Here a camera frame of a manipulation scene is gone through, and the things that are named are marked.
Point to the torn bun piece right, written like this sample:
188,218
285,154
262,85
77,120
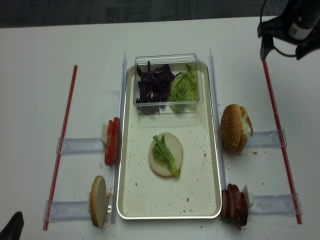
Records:
246,130

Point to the black object bottom left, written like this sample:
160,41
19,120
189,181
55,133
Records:
13,229

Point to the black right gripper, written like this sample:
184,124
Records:
298,24

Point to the clear rail upper right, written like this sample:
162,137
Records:
267,139

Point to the green lettuce leaf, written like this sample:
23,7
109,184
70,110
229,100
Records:
165,155

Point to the clear rail upper left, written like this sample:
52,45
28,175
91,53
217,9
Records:
72,146

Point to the purple cabbage pile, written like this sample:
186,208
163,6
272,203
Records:
154,85

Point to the sesame bun top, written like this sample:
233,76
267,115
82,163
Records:
231,127

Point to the clear rail lower right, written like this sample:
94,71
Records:
283,204

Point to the silver metal tray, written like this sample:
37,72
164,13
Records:
196,193

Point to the clear rail lower left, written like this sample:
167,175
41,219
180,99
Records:
56,211

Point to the clear vertical rail left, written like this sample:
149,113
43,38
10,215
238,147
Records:
113,215

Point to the bottom bun slice on tray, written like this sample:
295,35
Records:
176,147

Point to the green lettuce pile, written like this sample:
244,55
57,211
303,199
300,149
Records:
184,86

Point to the clear plastic container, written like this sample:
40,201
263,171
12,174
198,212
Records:
177,63

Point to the white block behind tomatoes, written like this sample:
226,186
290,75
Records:
104,132

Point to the front meat patty slice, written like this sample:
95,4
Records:
226,206

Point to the rear tomato slice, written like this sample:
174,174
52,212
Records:
116,127

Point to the left red rail strip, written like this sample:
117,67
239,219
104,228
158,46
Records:
58,157

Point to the right red rail strip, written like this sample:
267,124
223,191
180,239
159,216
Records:
296,203

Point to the white block behind patties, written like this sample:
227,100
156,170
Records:
248,197

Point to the rear meat patty slice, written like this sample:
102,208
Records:
243,217

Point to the red rail strip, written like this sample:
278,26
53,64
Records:
58,157
296,203

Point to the standing bun slice left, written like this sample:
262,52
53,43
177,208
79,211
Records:
98,201

